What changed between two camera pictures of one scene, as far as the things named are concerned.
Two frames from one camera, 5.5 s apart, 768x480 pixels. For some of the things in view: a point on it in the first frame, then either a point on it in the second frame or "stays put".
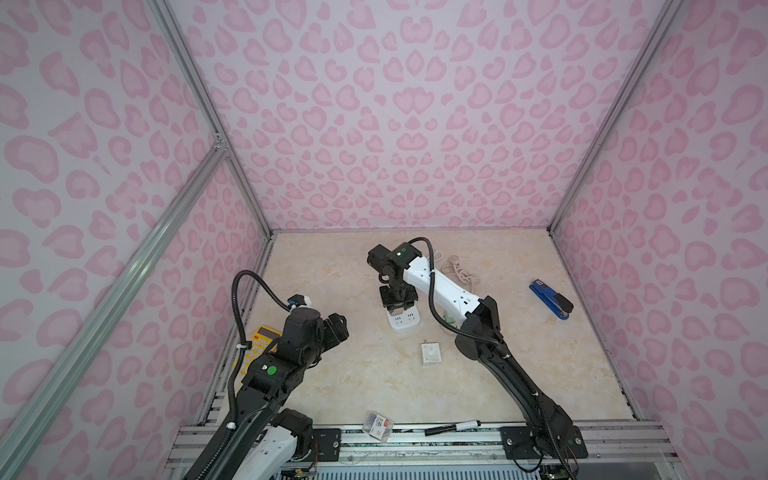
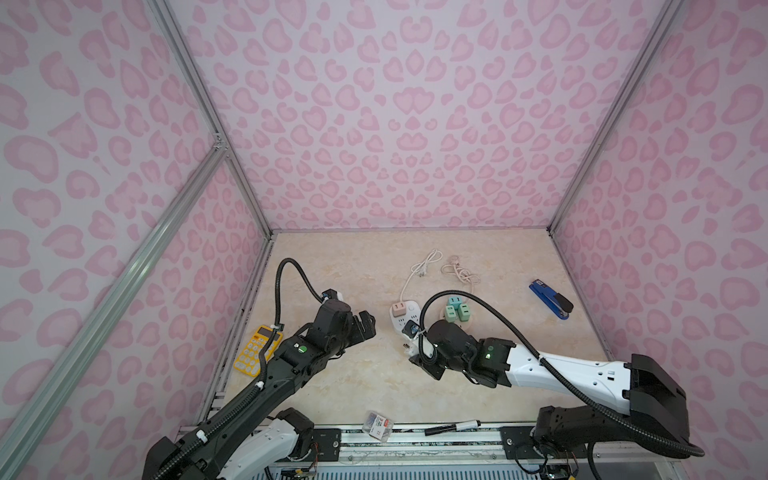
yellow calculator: [259, 343] stays put
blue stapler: [558, 304] stays put
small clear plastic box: [377, 426] stays put
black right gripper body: [393, 299] -> [431, 366]
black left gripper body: [331, 335] -> [356, 333]
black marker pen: [454, 427] stays put
